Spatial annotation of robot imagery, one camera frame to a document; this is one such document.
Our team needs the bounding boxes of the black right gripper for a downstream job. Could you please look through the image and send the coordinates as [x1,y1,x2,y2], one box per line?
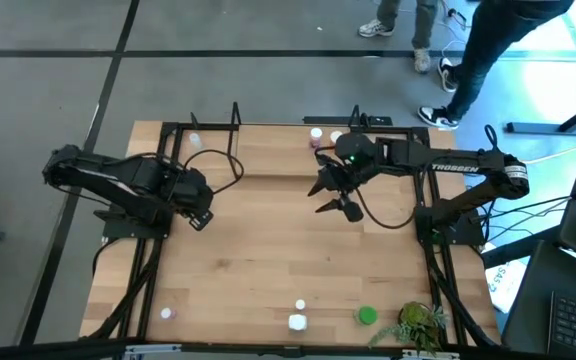
[307,162,367,213]

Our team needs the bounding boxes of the green caffeine bottle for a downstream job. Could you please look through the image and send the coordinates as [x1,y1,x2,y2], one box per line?
[353,305,380,327]

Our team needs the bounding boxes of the white melatonin bottle blue label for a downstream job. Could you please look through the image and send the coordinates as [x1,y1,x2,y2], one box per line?
[287,312,309,333]

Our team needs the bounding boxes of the wooden shelf black metal legs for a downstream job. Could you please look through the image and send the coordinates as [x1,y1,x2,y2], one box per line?
[225,101,364,179]

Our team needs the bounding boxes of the green potted plant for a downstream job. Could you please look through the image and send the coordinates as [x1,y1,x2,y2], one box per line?
[367,300,452,357]

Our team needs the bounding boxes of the person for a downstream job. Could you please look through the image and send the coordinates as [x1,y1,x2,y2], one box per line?
[357,0,442,75]
[416,0,576,131]

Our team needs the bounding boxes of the black desk leg bar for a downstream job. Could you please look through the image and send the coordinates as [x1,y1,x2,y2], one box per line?
[482,224,564,269]

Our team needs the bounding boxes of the white printed paper sheet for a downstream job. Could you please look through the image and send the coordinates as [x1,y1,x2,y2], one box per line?
[485,243,529,314]

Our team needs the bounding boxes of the black floor stand base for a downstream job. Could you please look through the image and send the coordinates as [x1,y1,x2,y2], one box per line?
[506,92,576,135]

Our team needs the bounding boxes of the black side desk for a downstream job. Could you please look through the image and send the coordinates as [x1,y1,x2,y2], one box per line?
[500,239,576,360]

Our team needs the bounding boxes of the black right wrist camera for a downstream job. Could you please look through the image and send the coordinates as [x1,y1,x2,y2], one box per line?
[340,197,365,224]

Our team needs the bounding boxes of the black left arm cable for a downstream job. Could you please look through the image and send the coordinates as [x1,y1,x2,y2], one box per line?
[181,148,245,196]

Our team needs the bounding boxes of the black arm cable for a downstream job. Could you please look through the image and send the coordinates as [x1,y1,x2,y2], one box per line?
[181,148,245,196]
[355,184,419,230]

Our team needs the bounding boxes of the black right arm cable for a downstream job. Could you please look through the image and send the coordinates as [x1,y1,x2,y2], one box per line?
[355,184,419,230]

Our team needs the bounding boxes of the black aluminium rail frame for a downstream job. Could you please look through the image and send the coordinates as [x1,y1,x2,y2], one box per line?
[90,121,499,349]

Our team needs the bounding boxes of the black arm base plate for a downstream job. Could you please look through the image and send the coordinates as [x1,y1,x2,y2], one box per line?
[414,205,485,247]
[101,199,175,240]

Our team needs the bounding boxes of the black floor cable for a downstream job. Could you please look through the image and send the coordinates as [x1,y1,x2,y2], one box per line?
[467,194,572,241]

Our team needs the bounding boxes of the black plug yellow cable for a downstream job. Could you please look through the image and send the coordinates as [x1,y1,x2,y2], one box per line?
[445,4,469,29]

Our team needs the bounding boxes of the yellow extension cord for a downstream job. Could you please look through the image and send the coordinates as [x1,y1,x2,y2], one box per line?
[522,143,576,165]

